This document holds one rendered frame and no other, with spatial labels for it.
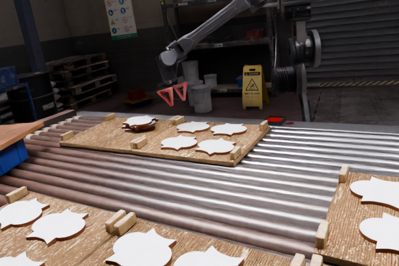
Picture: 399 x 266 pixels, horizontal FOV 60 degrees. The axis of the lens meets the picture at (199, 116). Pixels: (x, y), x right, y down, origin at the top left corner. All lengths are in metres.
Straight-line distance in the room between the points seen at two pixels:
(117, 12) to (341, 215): 6.60
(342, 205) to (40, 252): 0.67
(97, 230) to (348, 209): 0.57
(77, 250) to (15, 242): 0.17
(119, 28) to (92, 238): 6.46
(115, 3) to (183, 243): 6.58
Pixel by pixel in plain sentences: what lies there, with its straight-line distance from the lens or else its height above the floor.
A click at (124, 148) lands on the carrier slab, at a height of 0.94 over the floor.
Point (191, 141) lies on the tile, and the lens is 1.26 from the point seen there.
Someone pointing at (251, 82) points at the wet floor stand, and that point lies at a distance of 4.91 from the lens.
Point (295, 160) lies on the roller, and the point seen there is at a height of 0.92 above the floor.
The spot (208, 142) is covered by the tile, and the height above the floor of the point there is 0.95.
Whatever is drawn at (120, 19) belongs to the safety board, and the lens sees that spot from 7.12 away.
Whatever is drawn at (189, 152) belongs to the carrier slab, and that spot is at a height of 0.94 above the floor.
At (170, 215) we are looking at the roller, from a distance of 0.89.
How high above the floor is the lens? 1.38
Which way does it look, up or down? 16 degrees down
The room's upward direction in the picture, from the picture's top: 7 degrees counter-clockwise
